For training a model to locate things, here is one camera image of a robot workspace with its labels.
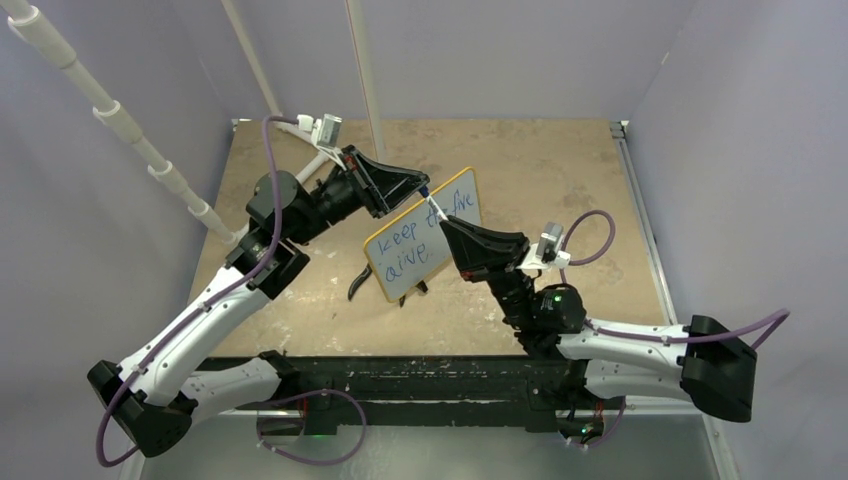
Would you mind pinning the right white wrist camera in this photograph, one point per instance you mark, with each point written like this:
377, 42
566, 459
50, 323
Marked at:
548, 253

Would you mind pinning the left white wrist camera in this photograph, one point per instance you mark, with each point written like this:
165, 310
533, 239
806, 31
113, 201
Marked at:
324, 133

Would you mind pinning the black handled pliers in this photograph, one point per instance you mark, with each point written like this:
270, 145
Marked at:
358, 281

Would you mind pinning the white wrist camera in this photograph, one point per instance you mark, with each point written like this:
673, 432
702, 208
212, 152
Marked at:
548, 253
324, 133

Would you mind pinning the white pvc pipe frame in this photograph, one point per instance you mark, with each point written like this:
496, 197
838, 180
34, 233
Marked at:
119, 85

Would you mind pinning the right aluminium side rail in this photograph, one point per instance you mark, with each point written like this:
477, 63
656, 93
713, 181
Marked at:
618, 130

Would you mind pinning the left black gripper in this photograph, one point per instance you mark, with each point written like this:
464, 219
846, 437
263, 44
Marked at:
380, 189

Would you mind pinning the yellow framed whiteboard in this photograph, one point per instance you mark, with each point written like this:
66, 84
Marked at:
411, 247

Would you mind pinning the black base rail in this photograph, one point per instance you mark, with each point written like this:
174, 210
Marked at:
537, 395

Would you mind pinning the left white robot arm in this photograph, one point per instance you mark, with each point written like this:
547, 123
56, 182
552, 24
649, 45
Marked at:
159, 392

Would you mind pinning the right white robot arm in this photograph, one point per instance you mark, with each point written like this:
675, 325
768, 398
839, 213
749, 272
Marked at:
703, 362

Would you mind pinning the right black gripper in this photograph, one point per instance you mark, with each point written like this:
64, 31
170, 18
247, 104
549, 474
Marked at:
476, 248

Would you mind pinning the white marker pen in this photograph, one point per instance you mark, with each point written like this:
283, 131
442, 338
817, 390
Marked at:
436, 210

